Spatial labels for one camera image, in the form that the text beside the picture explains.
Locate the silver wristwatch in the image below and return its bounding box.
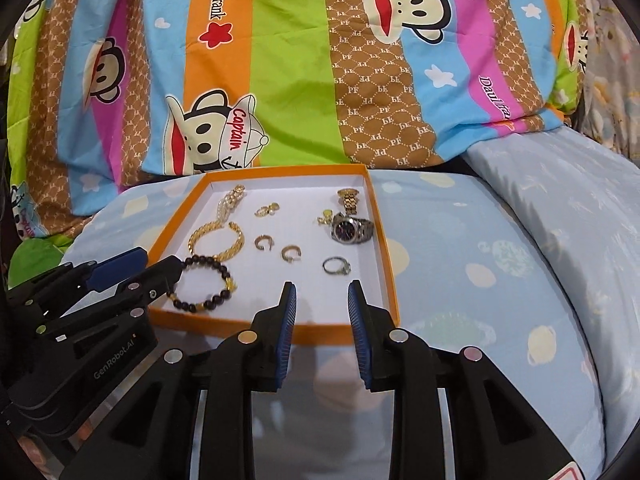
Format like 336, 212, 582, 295
331, 212, 375, 246

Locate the striped cartoon monkey blanket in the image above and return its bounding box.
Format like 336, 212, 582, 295
7, 0, 591, 241

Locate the gold chain bracelet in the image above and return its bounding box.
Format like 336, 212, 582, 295
188, 221, 246, 262

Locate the green cloth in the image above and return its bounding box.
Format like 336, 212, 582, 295
7, 237, 76, 286

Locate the small gold ring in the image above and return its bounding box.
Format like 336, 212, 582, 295
336, 187, 360, 216

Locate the pale blue quilt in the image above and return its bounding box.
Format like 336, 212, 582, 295
462, 125, 640, 466

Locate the light blue printed pillow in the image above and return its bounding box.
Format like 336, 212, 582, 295
60, 167, 608, 480

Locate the silver ring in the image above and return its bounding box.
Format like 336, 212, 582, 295
321, 257, 352, 277

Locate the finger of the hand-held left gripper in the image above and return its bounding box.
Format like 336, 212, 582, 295
30, 255, 183, 341
7, 247, 150, 319

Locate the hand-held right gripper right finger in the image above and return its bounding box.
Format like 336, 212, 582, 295
347, 280, 576, 480

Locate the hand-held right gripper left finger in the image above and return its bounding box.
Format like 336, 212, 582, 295
59, 281, 298, 480

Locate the orange box with white inside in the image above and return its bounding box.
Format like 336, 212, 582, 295
148, 164, 402, 346

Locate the black bead bracelet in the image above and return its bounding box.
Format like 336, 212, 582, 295
167, 255, 238, 312

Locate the grey floral cloth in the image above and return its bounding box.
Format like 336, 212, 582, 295
565, 0, 640, 161

